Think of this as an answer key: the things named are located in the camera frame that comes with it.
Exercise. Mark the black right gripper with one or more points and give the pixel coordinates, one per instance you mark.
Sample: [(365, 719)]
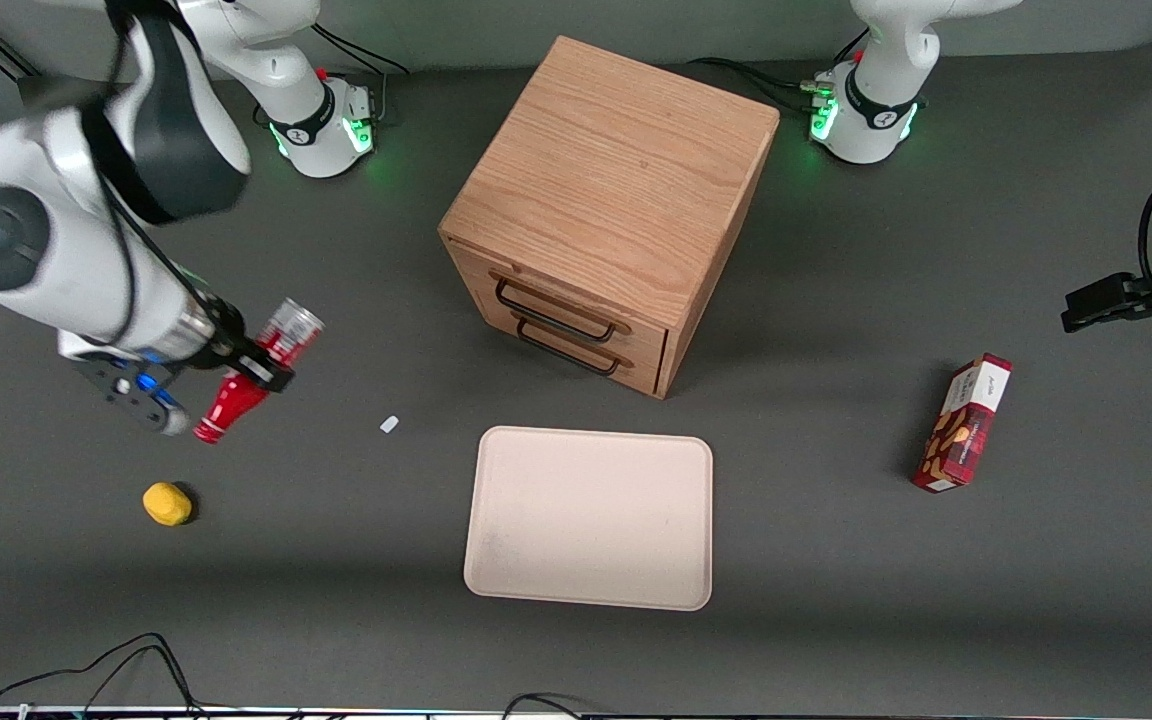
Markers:
[(230, 343)]

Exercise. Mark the red coke bottle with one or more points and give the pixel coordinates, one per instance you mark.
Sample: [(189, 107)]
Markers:
[(236, 405)]

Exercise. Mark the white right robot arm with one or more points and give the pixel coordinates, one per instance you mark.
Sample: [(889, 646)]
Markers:
[(66, 270)]

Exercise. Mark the cream plastic tray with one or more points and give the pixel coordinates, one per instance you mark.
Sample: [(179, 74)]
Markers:
[(591, 520)]

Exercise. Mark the yellow lemon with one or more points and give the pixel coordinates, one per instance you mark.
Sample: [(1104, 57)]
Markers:
[(167, 503)]

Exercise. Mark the red plaid biscuit box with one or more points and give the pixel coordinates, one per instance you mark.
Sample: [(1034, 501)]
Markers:
[(964, 425)]

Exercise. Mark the wooden drawer front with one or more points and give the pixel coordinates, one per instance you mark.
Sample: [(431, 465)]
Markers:
[(639, 367), (556, 300)]

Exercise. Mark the wooden two-drawer cabinet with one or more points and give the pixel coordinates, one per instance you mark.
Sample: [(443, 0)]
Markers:
[(616, 170)]

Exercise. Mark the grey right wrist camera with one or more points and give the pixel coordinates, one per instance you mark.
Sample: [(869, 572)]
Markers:
[(141, 395)]

